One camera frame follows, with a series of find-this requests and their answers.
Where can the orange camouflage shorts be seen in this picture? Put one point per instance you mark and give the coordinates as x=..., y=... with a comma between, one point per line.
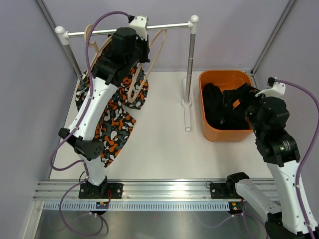
x=116, y=124

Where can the aluminium mounting rail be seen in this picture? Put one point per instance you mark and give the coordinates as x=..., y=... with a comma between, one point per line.
x=154, y=190

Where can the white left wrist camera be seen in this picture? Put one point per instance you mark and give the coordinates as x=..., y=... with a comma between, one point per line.
x=139, y=24

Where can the black shorts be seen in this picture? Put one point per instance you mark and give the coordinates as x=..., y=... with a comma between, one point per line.
x=213, y=101

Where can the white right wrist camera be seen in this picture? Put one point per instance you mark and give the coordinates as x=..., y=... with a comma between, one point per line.
x=275, y=89

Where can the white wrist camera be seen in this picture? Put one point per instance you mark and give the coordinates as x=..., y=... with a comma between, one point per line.
x=139, y=24
x=275, y=89

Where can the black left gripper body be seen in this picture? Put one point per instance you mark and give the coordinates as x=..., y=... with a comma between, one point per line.
x=140, y=51

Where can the wooden hanger with camo shorts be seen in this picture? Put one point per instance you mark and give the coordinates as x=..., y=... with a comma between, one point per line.
x=98, y=50

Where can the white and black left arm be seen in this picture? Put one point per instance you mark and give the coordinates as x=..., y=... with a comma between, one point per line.
x=124, y=51

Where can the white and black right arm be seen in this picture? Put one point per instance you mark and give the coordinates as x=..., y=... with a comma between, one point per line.
x=267, y=115

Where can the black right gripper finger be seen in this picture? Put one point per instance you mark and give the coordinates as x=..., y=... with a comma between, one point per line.
x=229, y=112
x=232, y=94

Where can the white slotted cable duct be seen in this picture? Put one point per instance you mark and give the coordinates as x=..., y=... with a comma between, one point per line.
x=137, y=206

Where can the silver clothes rack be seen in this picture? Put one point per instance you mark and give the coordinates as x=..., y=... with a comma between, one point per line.
x=192, y=25

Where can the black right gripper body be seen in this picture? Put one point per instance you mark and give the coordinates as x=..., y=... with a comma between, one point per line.
x=251, y=103

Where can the orange plastic basket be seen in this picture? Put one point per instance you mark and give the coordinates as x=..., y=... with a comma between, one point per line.
x=225, y=80

